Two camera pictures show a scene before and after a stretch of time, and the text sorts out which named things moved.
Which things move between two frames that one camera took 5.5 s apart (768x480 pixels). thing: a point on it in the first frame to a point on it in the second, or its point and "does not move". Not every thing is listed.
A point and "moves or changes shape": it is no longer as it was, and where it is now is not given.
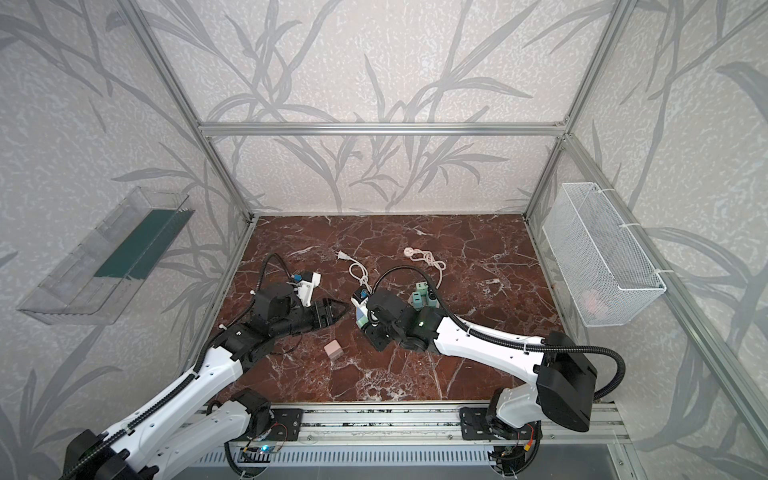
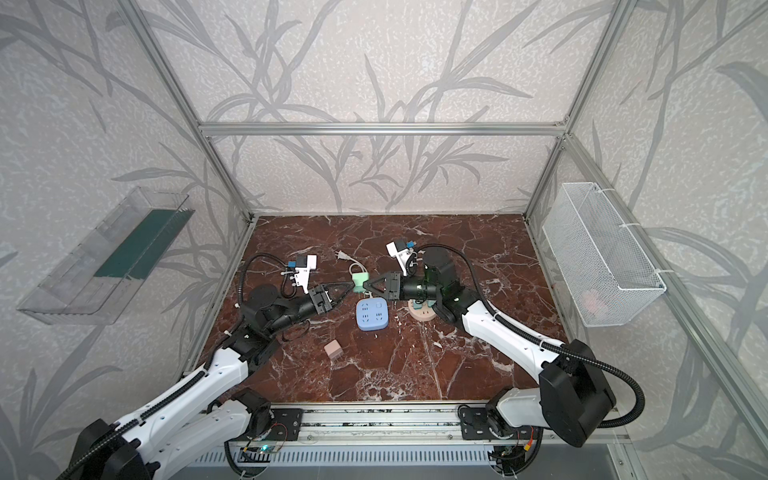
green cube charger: (362, 316) moves or changes shape
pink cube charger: (334, 350) does not move
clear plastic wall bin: (94, 283) does not move
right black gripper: (369, 318) to (397, 286)
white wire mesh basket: (605, 272) does not move
